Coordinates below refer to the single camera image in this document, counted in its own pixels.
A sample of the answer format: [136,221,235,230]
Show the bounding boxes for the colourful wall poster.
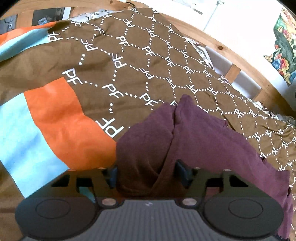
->
[264,9,295,86]

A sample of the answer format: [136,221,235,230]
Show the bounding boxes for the wooden bed frame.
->
[1,1,295,117]

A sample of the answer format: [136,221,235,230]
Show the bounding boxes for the maroon long-sleeve shirt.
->
[116,95,293,238]

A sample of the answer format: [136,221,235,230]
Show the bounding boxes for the brown patterned PF duvet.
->
[0,7,296,216]

